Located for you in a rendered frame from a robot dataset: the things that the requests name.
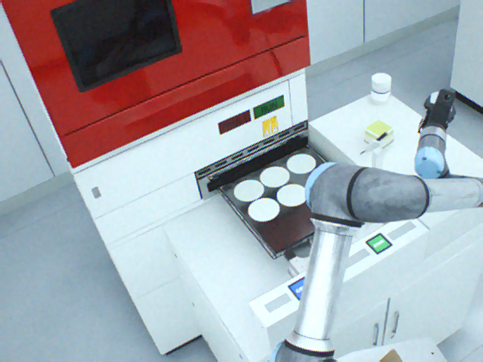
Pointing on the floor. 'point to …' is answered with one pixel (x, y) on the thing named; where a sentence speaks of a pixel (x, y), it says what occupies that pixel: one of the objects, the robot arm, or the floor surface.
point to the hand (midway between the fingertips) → (442, 94)
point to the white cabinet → (374, 303)
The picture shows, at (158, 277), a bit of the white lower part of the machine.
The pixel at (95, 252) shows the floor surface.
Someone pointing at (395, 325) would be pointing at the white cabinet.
